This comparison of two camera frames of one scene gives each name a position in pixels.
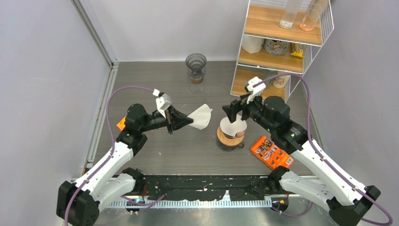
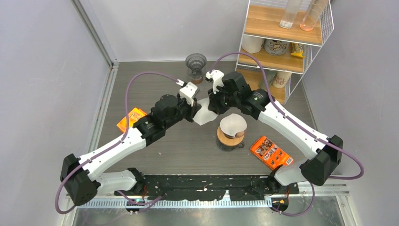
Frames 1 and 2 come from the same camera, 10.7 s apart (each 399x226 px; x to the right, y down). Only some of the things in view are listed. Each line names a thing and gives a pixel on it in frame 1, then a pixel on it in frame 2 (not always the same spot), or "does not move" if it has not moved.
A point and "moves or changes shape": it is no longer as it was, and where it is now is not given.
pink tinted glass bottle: (315, 9) does not move
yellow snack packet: (297, 48) does not move
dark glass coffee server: (230, 148) does not move
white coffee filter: (201, 117) moves or changes shape
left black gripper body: (155, 121) → (185, 110)
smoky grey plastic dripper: (196, 62) does not move
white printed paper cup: (280, 82) does not move
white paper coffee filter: (231, 129) does not move
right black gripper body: (253, 109) → (222, 101)
